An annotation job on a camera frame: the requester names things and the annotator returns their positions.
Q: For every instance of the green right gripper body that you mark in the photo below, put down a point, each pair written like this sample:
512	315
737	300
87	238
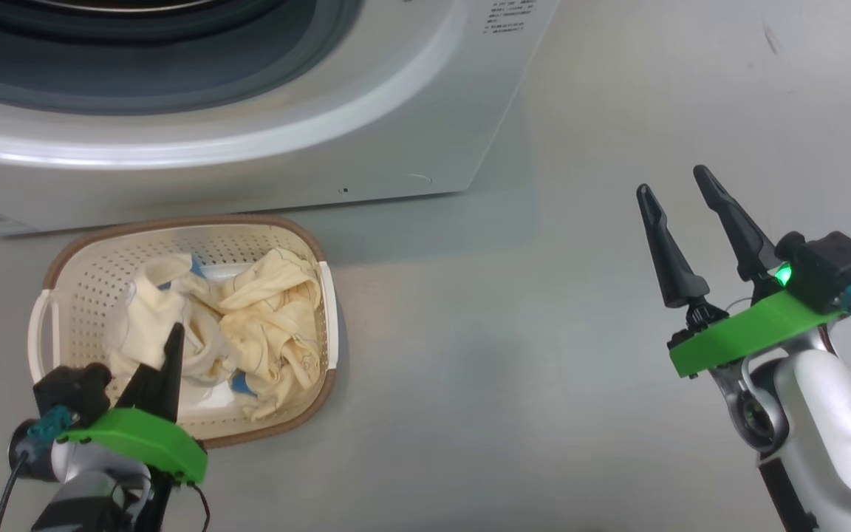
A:
750	336

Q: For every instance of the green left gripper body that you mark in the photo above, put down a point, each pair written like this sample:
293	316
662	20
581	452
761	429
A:
137	440

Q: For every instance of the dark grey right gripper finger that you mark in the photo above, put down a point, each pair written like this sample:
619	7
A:
739	229
669	255

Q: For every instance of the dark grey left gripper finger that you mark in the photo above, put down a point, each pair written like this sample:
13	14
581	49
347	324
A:
173	377
143	391

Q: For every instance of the pale cream baby garment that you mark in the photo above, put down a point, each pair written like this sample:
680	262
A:
152	303

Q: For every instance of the yellow cream printed baby garment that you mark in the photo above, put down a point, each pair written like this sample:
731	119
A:
278	318

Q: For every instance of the white front-load washing machine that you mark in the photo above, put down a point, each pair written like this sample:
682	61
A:
248	125

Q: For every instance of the cream perforated laundry basket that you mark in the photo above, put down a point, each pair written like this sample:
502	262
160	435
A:
86	273

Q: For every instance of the round filter access cover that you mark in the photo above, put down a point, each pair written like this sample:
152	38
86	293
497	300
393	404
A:
418	179

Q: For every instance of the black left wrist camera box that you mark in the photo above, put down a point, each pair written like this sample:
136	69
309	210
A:
71	388

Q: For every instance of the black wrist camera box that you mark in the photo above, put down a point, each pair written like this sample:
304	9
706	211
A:
71	388
832	266

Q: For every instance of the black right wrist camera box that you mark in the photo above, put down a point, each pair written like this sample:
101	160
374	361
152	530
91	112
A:
832	266

